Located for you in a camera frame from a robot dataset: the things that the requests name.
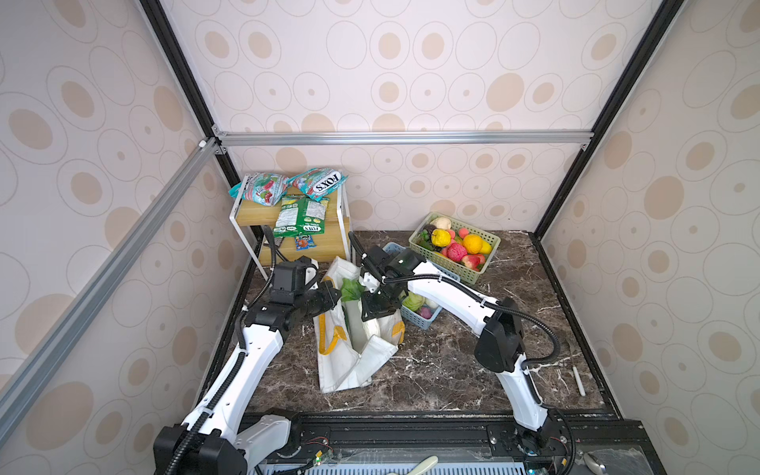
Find green leafy lettuce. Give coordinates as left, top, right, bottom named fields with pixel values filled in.
left=340, top=278, right=365, bottom=303

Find white grocery bag yellow handles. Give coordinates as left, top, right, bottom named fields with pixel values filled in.
left=313, top=257, right=406, bottom=394

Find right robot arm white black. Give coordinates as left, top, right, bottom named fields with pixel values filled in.
left=350, top=234, right=574, bottom=457

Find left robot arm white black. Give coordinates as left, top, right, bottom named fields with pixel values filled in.
left=154, top=256, right=340, bottom=474

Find red green candy bag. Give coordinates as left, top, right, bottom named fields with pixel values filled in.
left=229, top=172, right=290, bottom=207

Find teal Fox's candy bag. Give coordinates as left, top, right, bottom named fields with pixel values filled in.
left=289, top=167, right=346, bottom=202

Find green cabbage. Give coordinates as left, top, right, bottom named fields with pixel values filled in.
left=402, top=292, right=426, bottom=313

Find small blue red candy packet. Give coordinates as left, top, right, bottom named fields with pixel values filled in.
left=295, top=235, right=317, bottom=251

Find blue plastic vegetable basket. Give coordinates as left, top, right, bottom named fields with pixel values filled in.
left=383, top=243, right=460, bottom=330

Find yellow bell pepper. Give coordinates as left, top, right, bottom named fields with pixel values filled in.
left=431, top=229, right=452, bottom=249

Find pink dragon fruit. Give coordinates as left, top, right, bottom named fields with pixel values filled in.
left=446, top=241, right=468, bottom=262

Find green snack packet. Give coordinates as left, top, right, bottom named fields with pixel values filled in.
left=272, top=195, right=330, bottom=238

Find green plastic fruit basket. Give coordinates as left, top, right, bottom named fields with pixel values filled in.
left=409, top=213, right=501, bottom=284

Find white pen on table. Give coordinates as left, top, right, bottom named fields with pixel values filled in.
left=572, top=365, right=587, bottom=397

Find white wire wooden shelf rack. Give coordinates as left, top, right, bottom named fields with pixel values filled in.
left=230, top=171, right=352, bottom=278

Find horizontal aluminium frame bar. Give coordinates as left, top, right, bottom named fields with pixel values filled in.
left=218, top=130, right=594, bottom=148

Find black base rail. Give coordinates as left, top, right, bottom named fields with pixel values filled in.
left=155, top=412, right=666, bottom=475

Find left slanted aluminium frame bar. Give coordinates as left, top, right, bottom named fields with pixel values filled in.
left=1, top=137, right=220, bottom=445

